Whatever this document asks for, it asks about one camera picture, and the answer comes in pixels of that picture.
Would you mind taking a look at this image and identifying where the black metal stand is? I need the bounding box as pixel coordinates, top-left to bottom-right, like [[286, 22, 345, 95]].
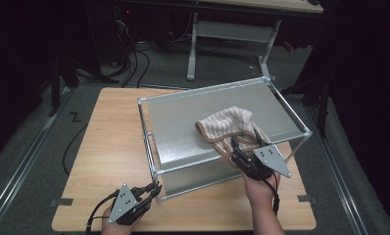
[[47, 55, 80, 118]]

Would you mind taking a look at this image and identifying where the grey two-tier metal rack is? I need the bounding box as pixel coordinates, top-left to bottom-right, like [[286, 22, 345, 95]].
[[137, 75, 314, 202]]

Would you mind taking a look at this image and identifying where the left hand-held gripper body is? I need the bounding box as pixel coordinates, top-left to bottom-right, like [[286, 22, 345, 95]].
[[108, 182, 154, 226]]

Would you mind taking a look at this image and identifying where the left hand-held gripper cable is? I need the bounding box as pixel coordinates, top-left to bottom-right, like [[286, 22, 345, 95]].
[[84, 189, 121, 235]]

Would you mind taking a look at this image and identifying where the right hand-held gripper cable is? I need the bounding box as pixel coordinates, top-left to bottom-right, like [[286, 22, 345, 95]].
[[263, 172, 281, 217]]

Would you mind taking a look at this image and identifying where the person's left hand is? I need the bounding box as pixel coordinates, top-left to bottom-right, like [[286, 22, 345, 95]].
[[100, 207, 141, 235]]

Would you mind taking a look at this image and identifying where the grey tape piece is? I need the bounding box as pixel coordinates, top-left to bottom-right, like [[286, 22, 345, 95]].
[[49, 197, 74, 209], [296, 194, 317, 205]]

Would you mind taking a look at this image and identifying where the person's right hand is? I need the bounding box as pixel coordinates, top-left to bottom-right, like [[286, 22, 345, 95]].
[[241, 170, 281, 212]]

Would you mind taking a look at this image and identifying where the white-legged desk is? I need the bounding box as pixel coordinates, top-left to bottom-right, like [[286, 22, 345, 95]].
[[186, 0, 324, 87]]

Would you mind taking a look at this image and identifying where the hand-held gripper cable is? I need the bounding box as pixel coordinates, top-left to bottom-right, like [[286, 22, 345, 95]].
[[84, 189, 121, 235], [263, 172, 281, 217]]

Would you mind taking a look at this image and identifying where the metal floor rail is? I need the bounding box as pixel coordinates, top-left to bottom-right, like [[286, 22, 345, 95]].
[[304, 106, 370, 235], [0, 86, 73, 229]]

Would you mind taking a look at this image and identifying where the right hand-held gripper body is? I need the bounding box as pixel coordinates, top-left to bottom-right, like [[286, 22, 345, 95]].
[[231, 144, 292, 181]]

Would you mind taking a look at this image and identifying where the black floor cable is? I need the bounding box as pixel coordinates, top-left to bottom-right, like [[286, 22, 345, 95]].
[[62, 121, 89, 177]]

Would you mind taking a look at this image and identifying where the striped beige towel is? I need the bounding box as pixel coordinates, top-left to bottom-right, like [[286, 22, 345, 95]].
[[195, 105, 272, 169]]

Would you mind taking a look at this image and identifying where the tangle of black cables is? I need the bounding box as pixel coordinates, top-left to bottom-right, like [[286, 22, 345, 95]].
[[113, 6, 152, 88]]

